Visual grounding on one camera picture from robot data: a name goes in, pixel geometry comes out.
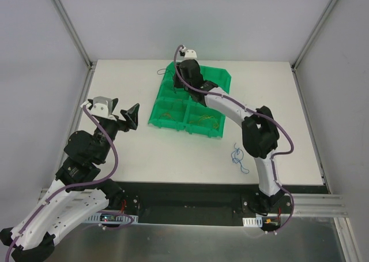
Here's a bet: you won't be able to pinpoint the yellow cable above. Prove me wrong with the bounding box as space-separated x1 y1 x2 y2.
190 114 223 129

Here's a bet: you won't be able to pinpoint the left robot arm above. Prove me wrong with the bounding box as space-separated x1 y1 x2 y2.
1 96 140 261

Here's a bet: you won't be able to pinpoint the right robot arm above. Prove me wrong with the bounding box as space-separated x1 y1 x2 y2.
173 59 285 215

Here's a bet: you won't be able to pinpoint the green six-compartment bin tray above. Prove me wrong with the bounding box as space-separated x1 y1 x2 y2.
148 62 225 138

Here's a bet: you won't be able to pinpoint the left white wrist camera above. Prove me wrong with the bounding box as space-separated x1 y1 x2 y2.
80 96 116 120

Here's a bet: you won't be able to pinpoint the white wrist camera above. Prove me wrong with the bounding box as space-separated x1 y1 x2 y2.
80 96 116 120
179 45 197 59

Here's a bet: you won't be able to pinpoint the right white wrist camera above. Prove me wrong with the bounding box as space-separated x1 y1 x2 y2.
179 45 197 59

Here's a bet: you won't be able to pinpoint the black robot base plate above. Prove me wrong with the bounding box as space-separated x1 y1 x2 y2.
97 179 331 225

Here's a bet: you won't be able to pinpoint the left white cable duct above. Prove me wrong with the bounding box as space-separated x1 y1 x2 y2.
84 212 138 225

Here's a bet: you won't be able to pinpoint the white cable duct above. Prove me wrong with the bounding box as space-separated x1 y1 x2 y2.
242 216 263 228
84 212 138 225

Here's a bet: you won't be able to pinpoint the left aluminium frame post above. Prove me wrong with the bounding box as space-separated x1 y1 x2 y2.
51 0 95 69

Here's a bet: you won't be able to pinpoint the aluminium frame post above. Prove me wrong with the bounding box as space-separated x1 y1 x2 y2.
51 0 95 69
291 0 339 72

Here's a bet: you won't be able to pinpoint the right aluminium frame post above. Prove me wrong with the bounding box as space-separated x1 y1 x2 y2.
291 0 339 72

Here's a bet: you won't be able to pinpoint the right white cable duct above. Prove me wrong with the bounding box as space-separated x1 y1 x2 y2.
242 216 263 228

